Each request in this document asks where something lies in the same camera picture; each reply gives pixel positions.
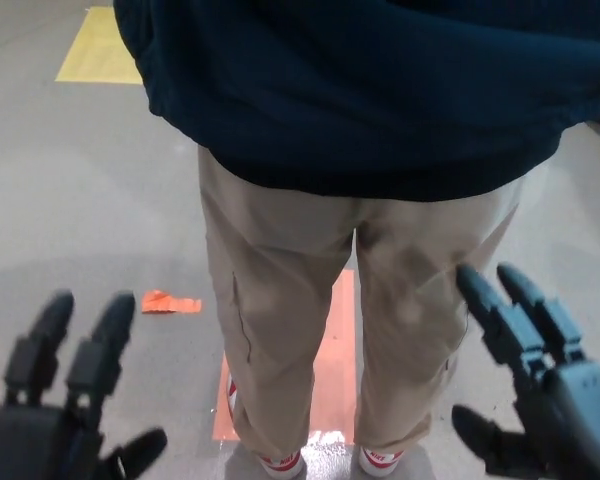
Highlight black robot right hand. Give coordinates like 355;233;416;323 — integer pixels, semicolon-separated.
451;263;600;480

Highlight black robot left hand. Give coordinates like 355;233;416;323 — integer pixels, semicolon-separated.
0;289;169;480

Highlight navy blue coat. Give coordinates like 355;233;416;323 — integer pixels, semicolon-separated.
112;0;600;202

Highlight crumpled orange paper scrap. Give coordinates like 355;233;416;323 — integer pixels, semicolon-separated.
140;288;203;317

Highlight red white right sneaker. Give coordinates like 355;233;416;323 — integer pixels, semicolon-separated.
357;445;406;478

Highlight red white sneaker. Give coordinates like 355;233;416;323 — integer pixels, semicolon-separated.
357;445;406;478
256;448;308;480

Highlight orange floor marker sheet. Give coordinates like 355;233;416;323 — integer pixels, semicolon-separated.
211;268;358;444

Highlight red white left sneaker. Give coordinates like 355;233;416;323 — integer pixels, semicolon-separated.
256;448;308;480

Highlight khaki trousers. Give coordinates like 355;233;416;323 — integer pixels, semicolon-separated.
196;146;525;459

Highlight yellow floor marker sheet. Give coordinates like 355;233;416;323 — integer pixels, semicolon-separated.
54;5;147;86

